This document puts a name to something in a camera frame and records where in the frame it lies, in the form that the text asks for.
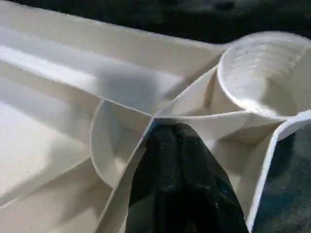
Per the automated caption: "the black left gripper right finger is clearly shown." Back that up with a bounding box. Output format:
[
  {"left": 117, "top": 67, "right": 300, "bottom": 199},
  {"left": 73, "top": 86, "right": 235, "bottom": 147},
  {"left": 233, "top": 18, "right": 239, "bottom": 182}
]
[{"left": 175, "top": 123, "right": 249, "bottom": 233}]

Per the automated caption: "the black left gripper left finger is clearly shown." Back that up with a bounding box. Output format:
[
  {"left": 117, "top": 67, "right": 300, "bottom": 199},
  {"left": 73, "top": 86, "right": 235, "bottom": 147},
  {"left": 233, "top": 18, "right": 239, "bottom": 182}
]
[{"left": 125, "top": 123, "right": 184, "bottom": 233}]

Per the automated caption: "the white plastic table top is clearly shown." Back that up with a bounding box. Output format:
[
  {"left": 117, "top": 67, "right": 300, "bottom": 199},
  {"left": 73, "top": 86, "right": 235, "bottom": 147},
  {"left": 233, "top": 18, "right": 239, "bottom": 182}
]
[{"left": 0, "top": 0, "right": 311, "bottom": 233}]

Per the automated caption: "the black plastic mat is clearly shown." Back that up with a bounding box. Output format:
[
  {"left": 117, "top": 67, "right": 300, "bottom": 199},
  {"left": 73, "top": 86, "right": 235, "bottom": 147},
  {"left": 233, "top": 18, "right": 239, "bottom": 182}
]
[{"left": 10, "top": 0, "right": 311, "bottom": 233}]

